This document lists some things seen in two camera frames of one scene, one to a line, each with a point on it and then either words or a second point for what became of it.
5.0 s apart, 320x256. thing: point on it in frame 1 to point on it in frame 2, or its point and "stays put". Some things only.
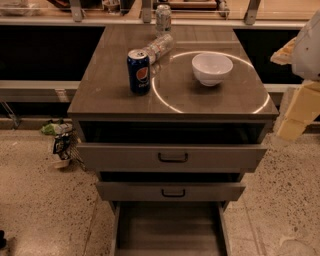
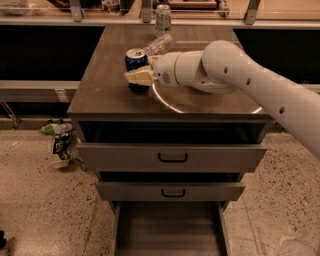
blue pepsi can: (139, 71) stays put
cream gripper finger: (285, 54) to (152, 59)
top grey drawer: (171, 146) stays put
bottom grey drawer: (170, 229) stays put
